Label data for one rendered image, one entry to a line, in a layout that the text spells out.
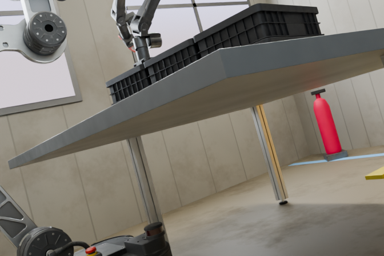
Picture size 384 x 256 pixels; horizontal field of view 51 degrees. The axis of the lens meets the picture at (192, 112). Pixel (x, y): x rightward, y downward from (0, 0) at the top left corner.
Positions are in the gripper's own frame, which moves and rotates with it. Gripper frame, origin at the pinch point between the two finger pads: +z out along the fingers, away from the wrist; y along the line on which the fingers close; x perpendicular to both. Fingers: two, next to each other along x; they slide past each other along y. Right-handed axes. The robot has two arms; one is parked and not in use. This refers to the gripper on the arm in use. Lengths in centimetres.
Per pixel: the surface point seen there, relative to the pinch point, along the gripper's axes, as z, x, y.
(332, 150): 77, -233, 80
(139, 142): 24.8, -8.4, 37.0
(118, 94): 1.8, 9.3, 13.3
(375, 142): 81, -275, 60
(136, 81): -0.1, 8.0, -2.0
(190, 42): -4.9, 4.3, -37.9
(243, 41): 3, 1, -59
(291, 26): 1, -16, -66
